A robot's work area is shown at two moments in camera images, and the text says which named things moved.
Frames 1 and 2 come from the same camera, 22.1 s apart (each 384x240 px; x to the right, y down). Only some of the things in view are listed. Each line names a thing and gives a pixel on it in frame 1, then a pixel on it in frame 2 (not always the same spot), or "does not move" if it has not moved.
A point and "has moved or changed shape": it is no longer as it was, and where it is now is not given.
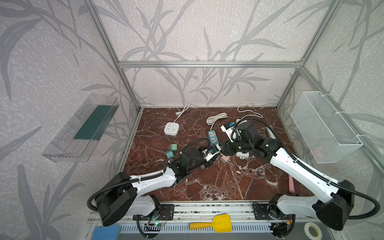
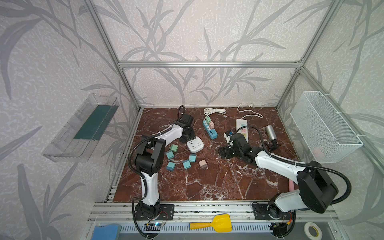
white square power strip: [171, 128] has moved or changed shape
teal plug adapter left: [170, 154] does not move
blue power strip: [213, 137] has moved or changed shape
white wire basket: [328, 137] does not move
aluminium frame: [224, 211] does not move
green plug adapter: [173, 147] does not move
